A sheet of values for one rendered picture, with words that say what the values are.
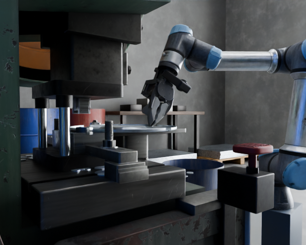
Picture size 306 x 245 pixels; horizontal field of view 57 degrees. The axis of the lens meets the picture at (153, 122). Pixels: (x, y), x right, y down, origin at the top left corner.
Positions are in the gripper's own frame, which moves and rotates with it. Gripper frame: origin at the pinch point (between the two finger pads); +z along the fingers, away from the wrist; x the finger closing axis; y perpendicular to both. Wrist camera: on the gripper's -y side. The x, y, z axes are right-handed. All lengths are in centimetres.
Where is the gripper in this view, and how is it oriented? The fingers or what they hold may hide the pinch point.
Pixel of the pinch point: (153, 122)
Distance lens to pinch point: 88.5
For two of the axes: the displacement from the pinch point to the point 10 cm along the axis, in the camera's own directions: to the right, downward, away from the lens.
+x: -7.1, -4.1, -5.8
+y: -6.3, -0.2, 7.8
